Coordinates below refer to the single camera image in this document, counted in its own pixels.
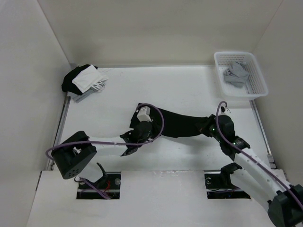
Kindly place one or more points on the folded grey tank top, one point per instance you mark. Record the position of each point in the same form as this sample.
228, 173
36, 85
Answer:
78, 98

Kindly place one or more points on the white plastic basket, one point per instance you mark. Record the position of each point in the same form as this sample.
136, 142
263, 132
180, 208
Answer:
254, 87

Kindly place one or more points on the folded white tank top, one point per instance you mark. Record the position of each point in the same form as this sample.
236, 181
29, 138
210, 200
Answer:
90, 78

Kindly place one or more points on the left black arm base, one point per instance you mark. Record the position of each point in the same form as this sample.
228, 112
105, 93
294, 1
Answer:
108, 185

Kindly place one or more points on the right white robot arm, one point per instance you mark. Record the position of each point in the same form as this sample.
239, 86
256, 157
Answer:
282, 201

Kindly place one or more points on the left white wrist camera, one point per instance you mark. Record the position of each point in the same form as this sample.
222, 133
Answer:
143, 114

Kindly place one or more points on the folded black tank top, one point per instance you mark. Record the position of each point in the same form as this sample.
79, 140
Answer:
68, 86

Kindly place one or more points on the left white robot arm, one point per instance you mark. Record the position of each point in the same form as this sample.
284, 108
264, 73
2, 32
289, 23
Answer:
79, 156

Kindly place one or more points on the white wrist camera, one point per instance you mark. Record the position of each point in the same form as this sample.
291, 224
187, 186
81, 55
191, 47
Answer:
143, 114
225, 111

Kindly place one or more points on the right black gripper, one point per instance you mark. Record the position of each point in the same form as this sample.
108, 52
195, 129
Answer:
210, 119

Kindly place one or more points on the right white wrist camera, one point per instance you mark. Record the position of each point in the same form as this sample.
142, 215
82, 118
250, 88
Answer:
225, 111

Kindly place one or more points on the grey tank top in basket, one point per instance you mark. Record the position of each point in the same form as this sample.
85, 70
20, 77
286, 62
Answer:
236, 74

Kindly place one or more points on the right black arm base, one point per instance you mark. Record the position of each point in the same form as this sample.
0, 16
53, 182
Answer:
219, 186

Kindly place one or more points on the black tank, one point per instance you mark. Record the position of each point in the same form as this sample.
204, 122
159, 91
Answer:
175, 125
68, 86

